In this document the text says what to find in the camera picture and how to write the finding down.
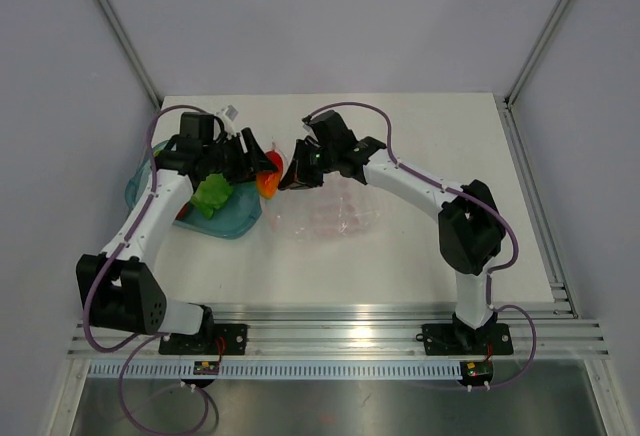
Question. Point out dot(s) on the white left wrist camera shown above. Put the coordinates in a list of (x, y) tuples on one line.
[(227, 115)]

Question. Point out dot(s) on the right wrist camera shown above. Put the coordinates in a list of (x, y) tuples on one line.
[(308, 122)]

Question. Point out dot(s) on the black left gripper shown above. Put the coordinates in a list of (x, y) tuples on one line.
[(250, 163)]

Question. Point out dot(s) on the aluminium corner post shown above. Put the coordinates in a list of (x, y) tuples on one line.
[(108, 11), (559, 12)]

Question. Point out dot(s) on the left aluminium corner post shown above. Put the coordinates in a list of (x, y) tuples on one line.
[(108, 11)]

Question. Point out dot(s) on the right aluminium corner post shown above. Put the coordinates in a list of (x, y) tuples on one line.
[(559, 12)]

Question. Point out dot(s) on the teal plastic container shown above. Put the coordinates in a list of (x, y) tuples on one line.
[(235, 216)]

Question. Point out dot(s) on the clear pink zip top bag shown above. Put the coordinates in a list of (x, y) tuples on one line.
[(339, 208)]

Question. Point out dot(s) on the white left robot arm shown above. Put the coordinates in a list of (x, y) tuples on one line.
[(120, 295)]

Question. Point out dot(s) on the red tomato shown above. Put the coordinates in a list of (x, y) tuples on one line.
[(184, 211)]

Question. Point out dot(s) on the red orange mango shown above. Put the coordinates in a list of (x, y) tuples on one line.
[(267, 183)]

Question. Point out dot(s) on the aluminium frame rail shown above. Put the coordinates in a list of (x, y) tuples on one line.
[(388, 331)]

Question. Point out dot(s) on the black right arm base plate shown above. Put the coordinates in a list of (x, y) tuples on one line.
[(446, 339)]

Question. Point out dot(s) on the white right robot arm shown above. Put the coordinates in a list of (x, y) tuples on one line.
[(470, 229)]

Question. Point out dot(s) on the white slotted cable duct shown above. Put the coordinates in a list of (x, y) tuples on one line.
[(278, 370)]

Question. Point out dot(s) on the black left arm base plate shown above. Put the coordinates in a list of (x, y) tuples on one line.
[(230, 339)]

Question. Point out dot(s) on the green lettuce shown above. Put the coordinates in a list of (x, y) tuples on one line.
[(211, 195)]

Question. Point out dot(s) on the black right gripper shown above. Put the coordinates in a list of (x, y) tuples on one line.
[(298, 176)]

